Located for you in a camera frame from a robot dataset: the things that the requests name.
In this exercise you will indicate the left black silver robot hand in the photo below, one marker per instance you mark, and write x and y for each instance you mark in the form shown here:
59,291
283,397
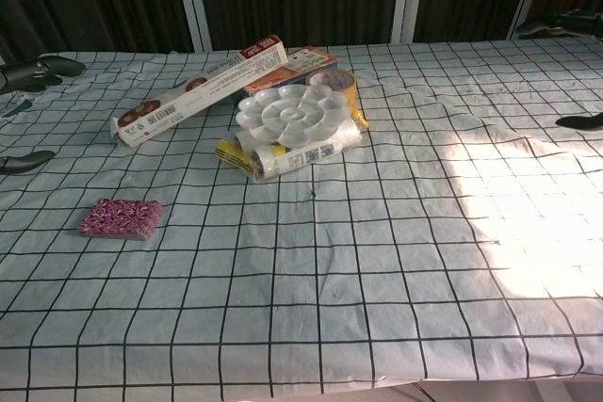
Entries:
33,73

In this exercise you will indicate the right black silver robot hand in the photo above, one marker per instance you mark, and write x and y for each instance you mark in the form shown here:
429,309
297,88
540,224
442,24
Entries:
579,23

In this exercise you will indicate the pink patterned sponge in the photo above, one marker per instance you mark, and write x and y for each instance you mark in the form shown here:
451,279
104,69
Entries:
120,219

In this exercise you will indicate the long white cookie box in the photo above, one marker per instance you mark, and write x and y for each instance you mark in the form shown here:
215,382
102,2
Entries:
188,101

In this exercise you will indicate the yellow wrapped package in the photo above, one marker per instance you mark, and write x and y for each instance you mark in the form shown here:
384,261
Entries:
226,152

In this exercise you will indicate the brown packing tape roll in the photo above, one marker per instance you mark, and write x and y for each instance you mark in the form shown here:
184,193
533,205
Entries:
351,89

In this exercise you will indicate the white flower paint palette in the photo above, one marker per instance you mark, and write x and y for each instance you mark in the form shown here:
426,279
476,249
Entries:
292,115

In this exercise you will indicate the orange blue flat box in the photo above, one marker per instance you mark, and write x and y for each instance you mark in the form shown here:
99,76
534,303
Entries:
301,70

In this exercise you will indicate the clear plastic bag roll pack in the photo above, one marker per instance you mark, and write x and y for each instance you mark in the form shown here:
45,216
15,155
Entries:
306,157

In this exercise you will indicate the white black grid tablecloth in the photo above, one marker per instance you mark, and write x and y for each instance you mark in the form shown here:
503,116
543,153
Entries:
301,279

